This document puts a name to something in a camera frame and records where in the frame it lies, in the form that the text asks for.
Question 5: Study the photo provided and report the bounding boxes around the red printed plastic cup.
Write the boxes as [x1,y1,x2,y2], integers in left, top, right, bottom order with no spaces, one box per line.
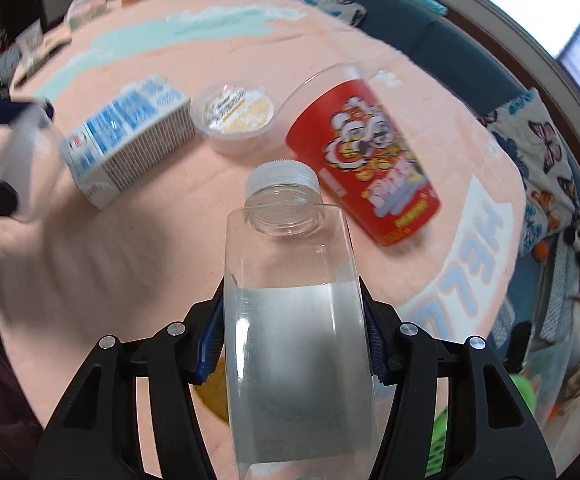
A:
[276,61,443,247]

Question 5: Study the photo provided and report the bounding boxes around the clear plastic bottle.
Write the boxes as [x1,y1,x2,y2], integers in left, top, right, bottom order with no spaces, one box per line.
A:
[224,158,385,480]

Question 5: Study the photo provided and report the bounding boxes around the white paper cup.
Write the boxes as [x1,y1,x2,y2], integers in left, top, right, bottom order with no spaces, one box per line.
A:
[0,107,68,224]

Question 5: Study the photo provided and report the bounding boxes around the blue sofa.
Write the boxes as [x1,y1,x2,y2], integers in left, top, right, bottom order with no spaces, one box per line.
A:
[270,0,538,128]

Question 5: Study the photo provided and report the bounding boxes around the green plastic basket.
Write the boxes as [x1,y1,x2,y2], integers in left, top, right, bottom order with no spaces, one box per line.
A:
[422,374,538,480]

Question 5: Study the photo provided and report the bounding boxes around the yellow snack packet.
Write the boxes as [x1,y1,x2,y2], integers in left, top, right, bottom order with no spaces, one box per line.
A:
[192,370,231,424]

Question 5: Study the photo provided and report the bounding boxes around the teal pack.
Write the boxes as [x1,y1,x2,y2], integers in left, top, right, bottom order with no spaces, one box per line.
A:
[410,0,449,17]

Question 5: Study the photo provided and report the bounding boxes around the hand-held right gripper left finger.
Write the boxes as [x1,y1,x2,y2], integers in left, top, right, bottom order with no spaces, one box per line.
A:
[34,280,228,480]

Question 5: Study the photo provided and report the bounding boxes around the small butterfly print pillow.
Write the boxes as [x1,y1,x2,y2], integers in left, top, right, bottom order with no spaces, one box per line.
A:
[275,0,369,27]

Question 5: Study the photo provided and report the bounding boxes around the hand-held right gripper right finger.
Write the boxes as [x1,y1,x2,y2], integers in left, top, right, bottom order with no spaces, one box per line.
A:
[357,277,556,480]

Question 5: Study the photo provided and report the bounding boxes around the window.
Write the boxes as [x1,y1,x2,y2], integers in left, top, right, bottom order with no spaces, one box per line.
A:
[470,0,580,93]

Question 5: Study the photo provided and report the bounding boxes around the white tissue box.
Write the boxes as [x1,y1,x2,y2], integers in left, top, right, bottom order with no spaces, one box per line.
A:
[64,0,108,31]

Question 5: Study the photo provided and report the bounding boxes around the clear round plastic container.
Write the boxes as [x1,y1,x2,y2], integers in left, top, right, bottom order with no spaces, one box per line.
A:
[190,83,277,155]

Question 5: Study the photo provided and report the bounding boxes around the large butterfly print pillow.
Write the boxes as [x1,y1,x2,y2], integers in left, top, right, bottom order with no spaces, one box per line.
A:
[479,87,580,257]

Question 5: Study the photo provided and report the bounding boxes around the blue white milk carton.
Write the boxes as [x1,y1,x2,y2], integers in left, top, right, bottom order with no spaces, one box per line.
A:
[60,74,198,211]

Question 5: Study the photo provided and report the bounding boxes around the pink printed blanket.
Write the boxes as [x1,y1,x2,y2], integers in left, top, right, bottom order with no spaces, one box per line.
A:
[0,0,529,480]

